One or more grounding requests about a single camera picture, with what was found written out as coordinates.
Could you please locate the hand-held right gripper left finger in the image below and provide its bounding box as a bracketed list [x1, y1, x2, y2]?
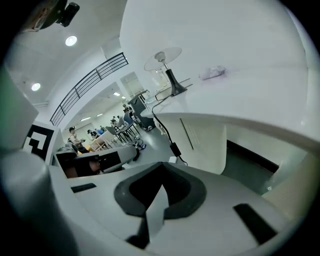
[51, 161, 164, 255]

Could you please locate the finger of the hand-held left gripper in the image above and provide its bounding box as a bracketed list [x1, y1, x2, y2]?
[104, 145, 138, 173]

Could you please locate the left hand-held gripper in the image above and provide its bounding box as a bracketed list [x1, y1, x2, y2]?
[22, 121, 121, 179]

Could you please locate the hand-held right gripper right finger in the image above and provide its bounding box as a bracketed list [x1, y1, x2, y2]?
[144, 161, 298, 256]

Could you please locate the black lamp power cable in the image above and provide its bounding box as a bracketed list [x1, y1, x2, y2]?
[151, 94, 189, 166]

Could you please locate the table lamp with cream shade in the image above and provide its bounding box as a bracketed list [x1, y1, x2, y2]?
[143, 46, 188, 97]

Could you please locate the person's left hand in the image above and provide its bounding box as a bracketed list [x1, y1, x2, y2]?
[63, 161, 103, 179]

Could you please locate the black equipment backpack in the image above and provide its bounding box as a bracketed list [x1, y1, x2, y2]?
[132, 139, 148, 161]

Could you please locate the grey chair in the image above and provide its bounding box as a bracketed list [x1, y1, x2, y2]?
[104, 124, 126, 145]

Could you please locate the wooden table with white cloth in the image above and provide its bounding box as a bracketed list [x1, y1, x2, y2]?
[88, 132, 113, 152]

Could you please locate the blue chair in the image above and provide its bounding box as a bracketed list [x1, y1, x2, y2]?
[123, 112, 138, 135]

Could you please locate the black tall machine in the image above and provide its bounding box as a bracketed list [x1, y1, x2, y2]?
[127, 96, 156, 131]

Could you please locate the black balcony railing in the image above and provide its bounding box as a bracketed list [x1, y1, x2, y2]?
[49, 51, 130, 127]

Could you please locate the purple white tissue pack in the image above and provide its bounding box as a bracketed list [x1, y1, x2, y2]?
[198, 65, 228, 81]

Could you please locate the white cylindrical table pedestal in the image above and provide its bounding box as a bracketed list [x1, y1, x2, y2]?
[179, 117, 227, 175]

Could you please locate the black head-mounted camera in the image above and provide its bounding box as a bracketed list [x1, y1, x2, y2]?
[56, 2, 81, 28]

